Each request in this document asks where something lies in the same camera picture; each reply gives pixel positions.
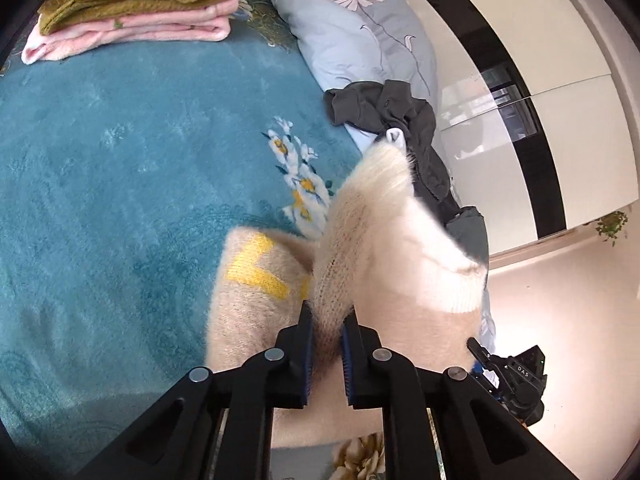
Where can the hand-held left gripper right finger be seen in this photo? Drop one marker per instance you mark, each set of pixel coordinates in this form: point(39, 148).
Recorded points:
point(347, 360)

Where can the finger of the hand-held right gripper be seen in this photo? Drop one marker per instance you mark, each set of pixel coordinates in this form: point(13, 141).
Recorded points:
point(484, 377)
point(477, 350)

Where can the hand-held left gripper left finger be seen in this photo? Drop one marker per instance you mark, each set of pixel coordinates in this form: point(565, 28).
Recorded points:
point(305, 355)

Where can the beige fuzzy sweater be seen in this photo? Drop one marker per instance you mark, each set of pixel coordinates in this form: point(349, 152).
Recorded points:
point(380, 260)

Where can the grey garment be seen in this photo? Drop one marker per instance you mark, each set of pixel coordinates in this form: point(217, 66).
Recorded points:
point(472, 232)

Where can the hanging green plant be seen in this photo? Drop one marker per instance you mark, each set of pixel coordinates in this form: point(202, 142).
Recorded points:
point(611, 226)

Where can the pale blue pillow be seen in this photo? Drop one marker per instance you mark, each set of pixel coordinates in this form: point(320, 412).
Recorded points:
point(362, 137)

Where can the dark grey hoodie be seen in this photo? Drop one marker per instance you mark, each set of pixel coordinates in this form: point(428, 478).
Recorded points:
point(400, 120)

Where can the white and black wardrobe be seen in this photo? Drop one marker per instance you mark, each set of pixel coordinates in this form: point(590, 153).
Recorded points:
point(510, 100)

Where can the blue floral pillow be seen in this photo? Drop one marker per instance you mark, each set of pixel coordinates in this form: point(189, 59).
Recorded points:
point(360, 35)

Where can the pink folded garment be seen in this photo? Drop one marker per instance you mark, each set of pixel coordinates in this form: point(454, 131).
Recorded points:
point(130, 30)

